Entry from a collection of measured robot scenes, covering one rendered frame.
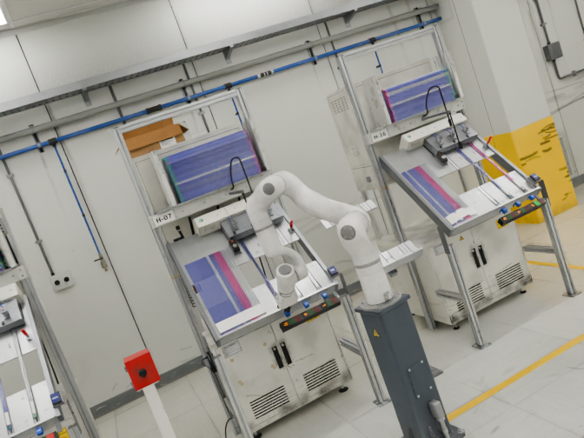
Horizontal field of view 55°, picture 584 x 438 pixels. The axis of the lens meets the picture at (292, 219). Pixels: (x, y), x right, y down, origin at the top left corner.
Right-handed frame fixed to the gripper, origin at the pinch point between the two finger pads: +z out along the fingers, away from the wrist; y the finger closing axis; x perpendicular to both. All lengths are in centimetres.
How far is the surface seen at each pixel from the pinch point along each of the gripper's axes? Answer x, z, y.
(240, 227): 60, -2, 3
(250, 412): -11, 65, -31
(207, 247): 61, 4, -18
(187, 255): 61, 4, -30
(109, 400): 104, 182, -109
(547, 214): -9, 18, 177
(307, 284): 10.7, 4.6, 17.7
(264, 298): 13.9, 4.5, -5.9
